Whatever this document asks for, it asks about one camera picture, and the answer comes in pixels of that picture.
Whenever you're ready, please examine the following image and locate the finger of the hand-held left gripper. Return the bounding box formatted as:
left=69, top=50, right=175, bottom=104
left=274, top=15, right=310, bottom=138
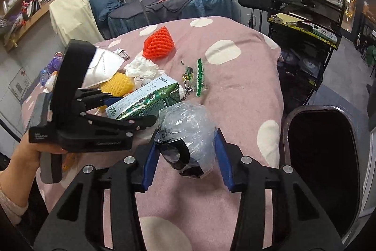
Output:
left=75, top=89, right=123, bottom=108
left=85, top=114, right=158, bottom=131

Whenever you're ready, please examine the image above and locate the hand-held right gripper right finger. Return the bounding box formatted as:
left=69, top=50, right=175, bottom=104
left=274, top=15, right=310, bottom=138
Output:
left=214, top=127, right=344, bottom=251

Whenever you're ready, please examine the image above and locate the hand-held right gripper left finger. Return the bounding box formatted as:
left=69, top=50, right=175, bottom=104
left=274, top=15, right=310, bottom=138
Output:
left=35, top=133, right=161, bottom=251

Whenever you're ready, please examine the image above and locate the green milk carton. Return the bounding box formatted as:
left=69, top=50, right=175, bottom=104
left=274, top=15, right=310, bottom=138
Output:
left=105, top=75, right=181, bottom=121

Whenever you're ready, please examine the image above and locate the black tape roll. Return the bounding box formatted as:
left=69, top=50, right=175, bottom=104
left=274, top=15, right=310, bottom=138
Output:
left=159, top=141, right=206, bottom=178

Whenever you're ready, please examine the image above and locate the white tissue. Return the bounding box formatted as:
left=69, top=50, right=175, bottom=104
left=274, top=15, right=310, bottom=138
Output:
left=123, top=56, right=165, bottom=79

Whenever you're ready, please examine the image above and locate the clear plastic bag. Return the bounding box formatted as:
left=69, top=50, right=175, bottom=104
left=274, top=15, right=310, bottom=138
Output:
left=156, top=101, right=219, bottom=178

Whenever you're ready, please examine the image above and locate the black trash bin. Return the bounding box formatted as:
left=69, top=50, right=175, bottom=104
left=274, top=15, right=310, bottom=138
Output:
left=283, top=105, right=372, bottom=240

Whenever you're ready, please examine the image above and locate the person's left forearm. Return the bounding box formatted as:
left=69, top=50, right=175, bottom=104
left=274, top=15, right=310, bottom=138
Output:
left=0, top=170, right=39, bottom=223

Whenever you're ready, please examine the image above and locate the person's left hand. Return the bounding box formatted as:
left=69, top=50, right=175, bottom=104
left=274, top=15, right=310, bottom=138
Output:
left=6, top=133, right=69, bottom=181

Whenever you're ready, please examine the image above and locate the white orange small bottle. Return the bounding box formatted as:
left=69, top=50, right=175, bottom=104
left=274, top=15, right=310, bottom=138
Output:
left=44, top=72, right=58, bottom=93

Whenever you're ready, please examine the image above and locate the yellow foam fruit net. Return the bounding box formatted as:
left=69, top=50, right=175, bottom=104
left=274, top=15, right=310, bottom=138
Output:
left=98, top=72, right=137, bottom=99

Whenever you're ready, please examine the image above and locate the clear plastic bottle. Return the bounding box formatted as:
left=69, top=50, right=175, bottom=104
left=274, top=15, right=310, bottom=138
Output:
left=38, top=69, right=49, bottom=87

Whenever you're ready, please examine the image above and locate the white face mask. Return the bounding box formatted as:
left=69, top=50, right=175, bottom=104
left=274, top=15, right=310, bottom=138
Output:
left=81, top=47, right=125, bottom=88

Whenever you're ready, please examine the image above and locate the silver foil wrapper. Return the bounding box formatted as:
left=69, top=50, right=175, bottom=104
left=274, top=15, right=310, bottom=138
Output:
left=113, top=48, right=131, bottom=60

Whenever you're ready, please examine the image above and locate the cream cloth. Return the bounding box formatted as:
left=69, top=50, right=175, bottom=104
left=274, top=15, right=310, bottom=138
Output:
left=49, top=0, right=105, bottom=46

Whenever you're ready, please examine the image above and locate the pink polka dot blanket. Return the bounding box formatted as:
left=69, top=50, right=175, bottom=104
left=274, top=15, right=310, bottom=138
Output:
left=20, top=16, right=284, bottom=251

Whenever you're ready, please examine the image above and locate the red foam fruit net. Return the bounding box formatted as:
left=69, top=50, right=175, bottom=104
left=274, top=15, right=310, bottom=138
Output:
left=142, top=27, right=177, bottom=61

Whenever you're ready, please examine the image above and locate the green-edged clear wrapper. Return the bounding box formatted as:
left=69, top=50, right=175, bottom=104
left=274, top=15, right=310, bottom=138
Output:
left=182, top=58, right=210, bottom=99

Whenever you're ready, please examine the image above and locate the blue cloth pile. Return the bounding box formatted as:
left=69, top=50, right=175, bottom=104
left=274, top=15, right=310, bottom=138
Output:
left=85, top=0, right=124, bottom=23

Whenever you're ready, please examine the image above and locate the blue-skirted massage bed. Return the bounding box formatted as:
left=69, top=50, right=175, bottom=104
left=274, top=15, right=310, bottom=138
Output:
left=107, top=0, right=235, bottom=37

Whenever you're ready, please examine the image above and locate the yellow notepad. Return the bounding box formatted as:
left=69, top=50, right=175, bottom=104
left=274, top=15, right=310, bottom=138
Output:
left=276, top=13, right=306, bottom=26

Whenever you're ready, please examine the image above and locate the framed wall notice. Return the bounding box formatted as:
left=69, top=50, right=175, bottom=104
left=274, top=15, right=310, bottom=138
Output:
left=9, top=67, right=32, bottom=101

